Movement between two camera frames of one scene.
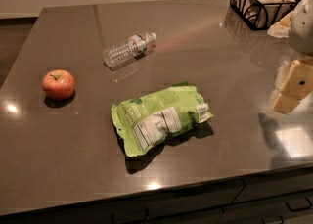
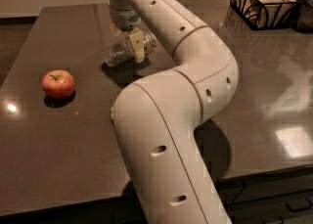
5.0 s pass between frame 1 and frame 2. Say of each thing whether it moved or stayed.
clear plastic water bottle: stayed
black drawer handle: stayed
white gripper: moved
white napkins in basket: stayed
